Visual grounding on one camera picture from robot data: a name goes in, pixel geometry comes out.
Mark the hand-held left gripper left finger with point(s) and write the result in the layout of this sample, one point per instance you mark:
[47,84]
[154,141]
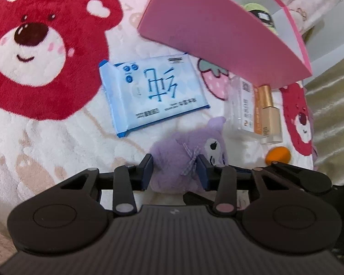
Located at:
[147,173]

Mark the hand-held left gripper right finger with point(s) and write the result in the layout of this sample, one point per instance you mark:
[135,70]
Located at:
[202,175]

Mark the purple plush toy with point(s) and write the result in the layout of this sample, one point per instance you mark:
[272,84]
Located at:
[172,154]

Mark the clear orange-label plastic box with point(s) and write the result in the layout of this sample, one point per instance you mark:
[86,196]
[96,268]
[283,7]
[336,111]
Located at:
[243,106]

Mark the blue wet wipes pack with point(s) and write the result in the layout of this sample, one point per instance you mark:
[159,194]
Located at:
[149,91]

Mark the pink cardboard box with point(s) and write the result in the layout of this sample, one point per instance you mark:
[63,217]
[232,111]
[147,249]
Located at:
[203,20]

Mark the orange makeup sponge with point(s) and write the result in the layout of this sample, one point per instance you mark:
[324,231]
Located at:
[276,155]

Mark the gold-capped foundation bottle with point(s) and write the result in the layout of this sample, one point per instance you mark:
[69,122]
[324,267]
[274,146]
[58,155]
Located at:
[269,114]

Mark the cream satin cloth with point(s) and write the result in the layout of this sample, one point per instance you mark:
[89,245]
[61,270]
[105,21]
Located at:
[332,106]

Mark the red bear printed blanket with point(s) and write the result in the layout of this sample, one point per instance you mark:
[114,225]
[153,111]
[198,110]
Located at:
[46,63]

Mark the green yarn skein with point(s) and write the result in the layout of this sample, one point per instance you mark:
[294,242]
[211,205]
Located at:
[253,7]

